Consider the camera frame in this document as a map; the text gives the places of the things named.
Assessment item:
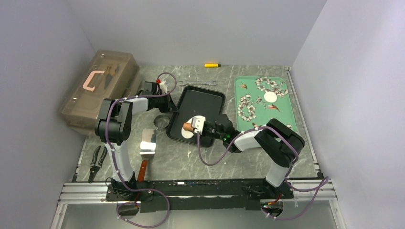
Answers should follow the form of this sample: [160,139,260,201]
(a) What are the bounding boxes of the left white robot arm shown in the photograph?
[95,81,178,200]

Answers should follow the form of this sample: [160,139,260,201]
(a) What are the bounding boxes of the metal ring cutter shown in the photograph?
[153,114,171,130]

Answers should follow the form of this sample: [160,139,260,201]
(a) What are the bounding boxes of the black pliers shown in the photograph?
[88,146,107,183]

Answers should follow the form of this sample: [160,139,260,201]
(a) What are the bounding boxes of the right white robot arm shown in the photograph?
[194,114,305,198]

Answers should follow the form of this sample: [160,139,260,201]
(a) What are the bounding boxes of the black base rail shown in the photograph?
[105,178,294,213]

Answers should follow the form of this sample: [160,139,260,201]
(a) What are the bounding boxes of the green floral tray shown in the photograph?
[234,76,298,132]

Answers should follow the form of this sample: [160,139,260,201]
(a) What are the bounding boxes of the yellow screwdriver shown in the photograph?
[204,63,221,68]

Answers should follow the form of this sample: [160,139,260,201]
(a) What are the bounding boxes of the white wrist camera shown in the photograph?
[159,80,169,94]
[190,115,206,134]

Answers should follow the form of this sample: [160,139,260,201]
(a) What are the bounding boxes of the translucent brown toolbox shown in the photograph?
[59,49,141,136]

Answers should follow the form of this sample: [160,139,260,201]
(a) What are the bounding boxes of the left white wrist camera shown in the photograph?
[159,80,169,94]

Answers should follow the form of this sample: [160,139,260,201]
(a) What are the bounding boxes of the wooden double-ended dough roller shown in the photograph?
[182,123,194,132]

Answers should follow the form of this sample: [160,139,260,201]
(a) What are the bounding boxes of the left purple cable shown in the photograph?
[104,73,178,229]

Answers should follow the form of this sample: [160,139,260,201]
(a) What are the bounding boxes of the white dough ball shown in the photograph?
[181,118,194,139]

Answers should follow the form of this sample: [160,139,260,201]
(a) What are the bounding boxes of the aluminium frame rail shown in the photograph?
[58,182,107,204]

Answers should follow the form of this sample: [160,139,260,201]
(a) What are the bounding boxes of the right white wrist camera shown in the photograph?
[190,115,206,134]

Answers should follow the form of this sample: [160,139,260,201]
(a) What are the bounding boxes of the flat white dumpling wrapper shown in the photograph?
[263,91,277,103]

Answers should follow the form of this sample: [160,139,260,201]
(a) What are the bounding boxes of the black baking tray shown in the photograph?
[166,85,226,145]

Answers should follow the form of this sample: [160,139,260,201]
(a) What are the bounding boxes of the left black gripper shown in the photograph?
[153,92,179,114]

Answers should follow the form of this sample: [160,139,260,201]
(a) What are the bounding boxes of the metal spatula orange handle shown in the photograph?
[137,129,157,182]

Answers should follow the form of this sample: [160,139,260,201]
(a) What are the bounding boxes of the silver wrench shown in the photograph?
[178,80,218,86]

